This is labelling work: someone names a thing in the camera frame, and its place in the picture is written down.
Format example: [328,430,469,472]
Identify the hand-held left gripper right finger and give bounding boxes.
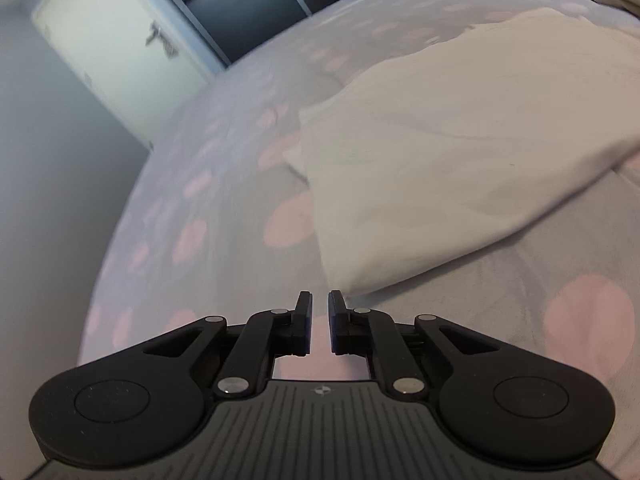
[328,290,511,402]

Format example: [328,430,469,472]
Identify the cream door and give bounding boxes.
[31,0,213,148]

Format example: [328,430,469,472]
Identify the dark sliding-door wardrobe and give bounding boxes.
[155,0,381,66]

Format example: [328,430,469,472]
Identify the grey pink-dotted bed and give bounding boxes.
[75,0,640,480]

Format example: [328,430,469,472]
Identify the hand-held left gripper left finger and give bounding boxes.
[127,290,315,402]

